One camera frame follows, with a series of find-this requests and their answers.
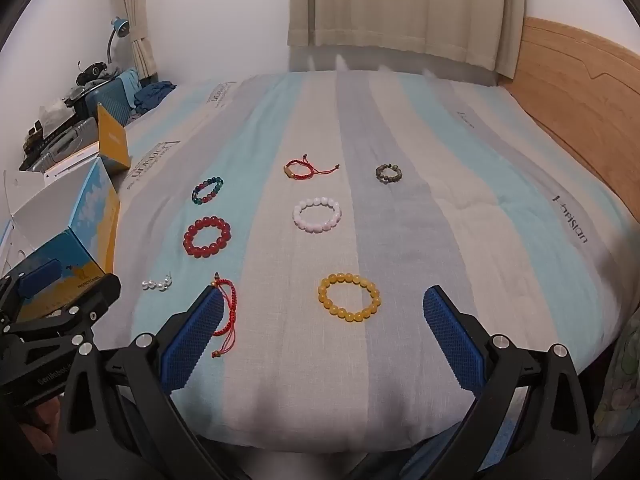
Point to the narrow beige curtain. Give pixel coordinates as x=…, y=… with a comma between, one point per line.
x=135, y=10

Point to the dark blue clothes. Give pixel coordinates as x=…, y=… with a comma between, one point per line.
x=152, y=94

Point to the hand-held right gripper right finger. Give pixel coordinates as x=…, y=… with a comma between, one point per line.
x=452, y=345

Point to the black items on suitcase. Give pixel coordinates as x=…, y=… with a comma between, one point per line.
x=92, y=72

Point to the white cardboard box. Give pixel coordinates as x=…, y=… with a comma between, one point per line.
x=95, y=215

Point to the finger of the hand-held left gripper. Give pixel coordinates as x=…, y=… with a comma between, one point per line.
x=37, y=278
x=95, y=294

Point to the wooden headboard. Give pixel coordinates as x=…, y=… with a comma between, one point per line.
x=575, y=90

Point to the striped bedspread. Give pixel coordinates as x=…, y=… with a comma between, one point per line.
x=400, y=240

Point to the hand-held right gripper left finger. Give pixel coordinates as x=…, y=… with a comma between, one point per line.
x=192, y=345

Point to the person's left hand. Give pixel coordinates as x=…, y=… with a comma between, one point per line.
x=42, y=422

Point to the grey suitcase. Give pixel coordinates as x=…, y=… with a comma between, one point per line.
x=60, y=142

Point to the blue desk lamp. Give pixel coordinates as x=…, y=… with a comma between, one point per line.
x=120, y=25

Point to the floral cloth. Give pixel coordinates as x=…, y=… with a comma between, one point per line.
x=620, y=385

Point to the wide beige curtain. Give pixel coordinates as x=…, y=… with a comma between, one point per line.
x=400, y=5

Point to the teal suitcase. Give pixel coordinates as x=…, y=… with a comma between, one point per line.
x=107, y=97

